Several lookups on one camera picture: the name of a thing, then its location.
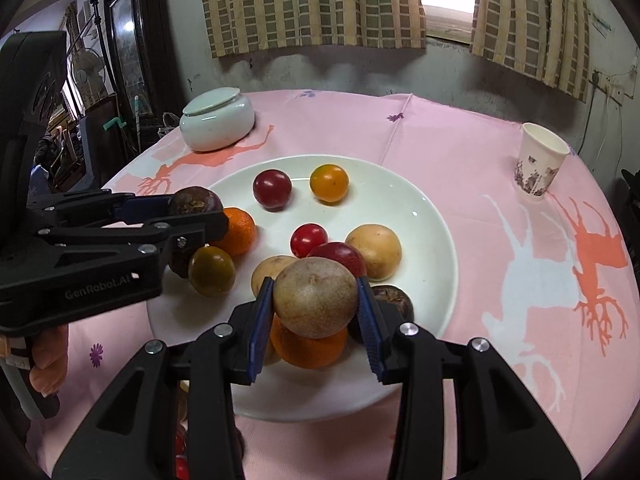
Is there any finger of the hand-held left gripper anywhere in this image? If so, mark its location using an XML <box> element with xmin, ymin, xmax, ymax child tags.
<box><xmin>27</xmin><ymin>189</ymin><xmax>175</xmax><ymax>229</ymax></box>
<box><xmin>47</xmin><ymin>210</ymin><xmax>231</xmax><ymax>273</ymax></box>

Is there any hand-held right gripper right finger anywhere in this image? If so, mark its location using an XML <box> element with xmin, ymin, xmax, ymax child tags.
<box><xmin>356</xmin><ymin>275</ymin><xmax>581</xmax><ymax>480</ymax></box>

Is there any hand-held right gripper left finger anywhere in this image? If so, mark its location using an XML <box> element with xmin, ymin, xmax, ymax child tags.
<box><xmin>50</xmin><ymin>276</ymin><xmax>276</xmax><ymax>480</ymax></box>

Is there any dark purple round fruit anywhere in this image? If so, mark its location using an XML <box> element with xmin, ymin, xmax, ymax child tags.
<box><xmin>167</xmin><ymin>186</ymin><xmax>224</xmax><ymax>217</ymax></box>

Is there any green-yellow round fruit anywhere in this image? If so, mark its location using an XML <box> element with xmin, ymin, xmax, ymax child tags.
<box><xmin>188</xmin><ymin>245</ymin><xmax>236</xmax><ymax>297</ymax></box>

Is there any large orange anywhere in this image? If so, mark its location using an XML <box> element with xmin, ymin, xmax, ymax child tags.
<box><xmin>269</xmin><ymin>315</ymin><xmax>349</xmax><ymax>370</ymax></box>

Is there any smooth tan round fruit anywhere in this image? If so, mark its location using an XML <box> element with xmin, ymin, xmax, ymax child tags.
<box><xmin>345</xmin><ymin>224</ymin><xmax>403</xmax><ymax>282</ymax></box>
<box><xmin>251</xmin><ymin>255</ymin><xmax>301</xmax><ymax>301</ymax></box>

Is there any large brownish tan fruit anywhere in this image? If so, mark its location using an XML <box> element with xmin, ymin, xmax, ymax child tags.
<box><xmin>273</xmin><ymin>257</ymin><xmax>360</xmax><ymax>339</ymax></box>

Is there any large dark red fruit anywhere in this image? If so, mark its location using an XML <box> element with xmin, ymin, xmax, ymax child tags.
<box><xmin>307</xmin><ymin>241</ymin><xmax>367</xmax><ymax>278</ymax></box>

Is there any white oval plate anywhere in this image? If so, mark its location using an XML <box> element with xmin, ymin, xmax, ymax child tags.
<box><xmin>146</xmin><ymin>154</ymin><xmax>459</xmax><ymax>422</ymax></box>

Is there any yellow-orange tomato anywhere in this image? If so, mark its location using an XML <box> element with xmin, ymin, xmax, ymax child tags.
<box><xmin>309</xmin><ymin>164</ymin><xmax>350</xmax><ymax>204</ymax></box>

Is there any person's left hand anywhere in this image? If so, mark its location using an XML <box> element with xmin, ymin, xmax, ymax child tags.
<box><xmin>27</xmin><ymin>323</ymin><xmax>70</xmax><ymax>397</ymax></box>

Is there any small orange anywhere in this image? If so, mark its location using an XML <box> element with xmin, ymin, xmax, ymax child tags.
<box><xmin>209</xmin><ymin>207</ymin><xmax>258</xmax><ymax>257</ymax></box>

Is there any dark red plum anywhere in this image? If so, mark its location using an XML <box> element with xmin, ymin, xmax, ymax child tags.
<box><xmin>252</xmin><ymin>169</ymin><xmax>293</xmax><ymax>211</ymax></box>

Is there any white lidded ceramic jar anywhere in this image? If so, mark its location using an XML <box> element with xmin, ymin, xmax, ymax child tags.
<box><xmin>180</xmin><ymin>87</ymin><xmax>256</xmax><ymax>153</ymax></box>

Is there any pink printed tablecloth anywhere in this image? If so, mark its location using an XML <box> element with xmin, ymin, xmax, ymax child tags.
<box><xmin>25</xmin><ymin>89</ymin><xmax>628</xmax><ymax>480</ymax></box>

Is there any electric fan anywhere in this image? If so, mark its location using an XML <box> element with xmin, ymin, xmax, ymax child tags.
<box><xmin>67</xmin><ymin>47</ymin><xmax>107</xmax><ymax>98</ymax></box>

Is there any dark wooden cabinet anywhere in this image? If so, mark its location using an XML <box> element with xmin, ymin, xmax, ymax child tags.
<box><xmin>103</xmin><ymin>0</ymin><xmax>193</xmax><ymax>133</ymax></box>

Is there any black metal stand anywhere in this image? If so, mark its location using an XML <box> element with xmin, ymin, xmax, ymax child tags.
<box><xmin>89</xmin><ymin>0</ymin><xmax>121</xmax><ymax>98</ymax></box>

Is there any printed paper cup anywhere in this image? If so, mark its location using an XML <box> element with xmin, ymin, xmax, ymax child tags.
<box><xmin>513</xmin><ymin>122</ymin><xmax>571</xmax><ymax>203</ymax></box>

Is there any wide checked curtain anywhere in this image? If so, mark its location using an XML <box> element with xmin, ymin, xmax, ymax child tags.
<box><xmin>196</xmin><ymin>0</ymin><xmax>427</xmax><ymax>59</ymax></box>

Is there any dark chair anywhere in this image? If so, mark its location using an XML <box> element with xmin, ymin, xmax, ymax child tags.
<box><xmin>620</xmin><ymin>167</ymin><xmax>640</xmax><ymax>261</ymax></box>

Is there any narrow checked curtain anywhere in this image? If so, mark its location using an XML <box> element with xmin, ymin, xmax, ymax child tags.
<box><xmin>469</xmin><ymin>0</ymin><xmax>592</xmax><ymax>103</ymax></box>

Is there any wall cable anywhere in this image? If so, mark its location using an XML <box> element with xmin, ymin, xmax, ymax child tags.
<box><xmin>580</xmin><ymin>80</ymin><xmax>601</xmax><ymax>156</ymax></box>

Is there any wall socket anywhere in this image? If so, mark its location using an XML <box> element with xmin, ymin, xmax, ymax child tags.
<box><xmin>591</xmin><ymin>71</ymin><xmax>626</xmax><ymax>106</ymax></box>

